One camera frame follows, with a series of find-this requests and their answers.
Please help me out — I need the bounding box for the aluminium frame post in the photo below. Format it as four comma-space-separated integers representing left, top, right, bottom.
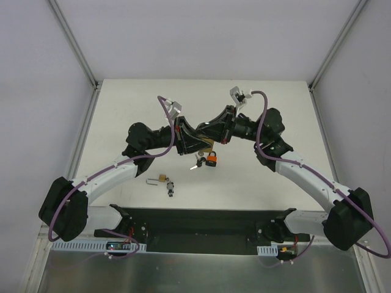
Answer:
308, 0, 370, 92
45, 0, 100, 90

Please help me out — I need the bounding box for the right aluminium frame post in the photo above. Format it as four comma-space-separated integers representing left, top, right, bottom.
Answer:
308, 0, 370, 92

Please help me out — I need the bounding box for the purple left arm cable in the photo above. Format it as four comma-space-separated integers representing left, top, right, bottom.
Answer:
48, 95, 180, 242

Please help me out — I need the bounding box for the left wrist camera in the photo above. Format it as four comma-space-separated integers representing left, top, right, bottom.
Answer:
164, 99, 182, 120

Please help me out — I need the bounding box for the white cable duct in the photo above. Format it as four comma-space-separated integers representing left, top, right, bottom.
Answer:
257, 245, 279, 257
51, 240, 147, 254

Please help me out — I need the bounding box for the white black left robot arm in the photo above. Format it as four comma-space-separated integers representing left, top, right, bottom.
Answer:
38, 117, 221, 242

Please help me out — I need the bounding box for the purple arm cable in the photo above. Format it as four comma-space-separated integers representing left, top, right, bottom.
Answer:
48, 95, 180, 242
250, 90, 391, 257

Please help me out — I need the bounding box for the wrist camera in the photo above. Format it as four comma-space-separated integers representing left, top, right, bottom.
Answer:
164, 99, 182, 120
230, 86, 252, 112

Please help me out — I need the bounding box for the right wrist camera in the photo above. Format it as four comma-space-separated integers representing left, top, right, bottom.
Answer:
230, 86, 252, 112

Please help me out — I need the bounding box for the large brass padlock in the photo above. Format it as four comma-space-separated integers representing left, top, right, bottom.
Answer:
198, 138, 214, 154

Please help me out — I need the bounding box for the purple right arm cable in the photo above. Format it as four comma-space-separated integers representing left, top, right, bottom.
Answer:
250, 90, 391, 257

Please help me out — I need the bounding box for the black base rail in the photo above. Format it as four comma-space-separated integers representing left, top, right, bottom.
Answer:
111, 204, 310, 255

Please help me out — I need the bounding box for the black-headed key bunch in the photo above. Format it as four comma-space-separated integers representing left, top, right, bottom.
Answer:
190, 154, 206, 170

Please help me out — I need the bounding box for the panda keychain charm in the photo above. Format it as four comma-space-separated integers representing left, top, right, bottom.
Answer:
166, 180, 175, 197

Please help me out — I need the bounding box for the left aluminium frame post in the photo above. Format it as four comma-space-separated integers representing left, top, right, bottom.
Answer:
45, 0, 100, 90

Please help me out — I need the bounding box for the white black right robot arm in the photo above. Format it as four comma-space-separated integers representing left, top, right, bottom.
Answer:
196, 106, 375, 250

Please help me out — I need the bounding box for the left white cable duct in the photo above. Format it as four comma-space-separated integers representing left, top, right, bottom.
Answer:
51, 240, 147, 254

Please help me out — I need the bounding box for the small brass padlock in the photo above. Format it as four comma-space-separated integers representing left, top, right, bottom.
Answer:
145, 174, 168, 186

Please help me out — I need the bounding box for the right white cable duct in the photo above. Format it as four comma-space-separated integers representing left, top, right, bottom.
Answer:
257, 245, 279, 257

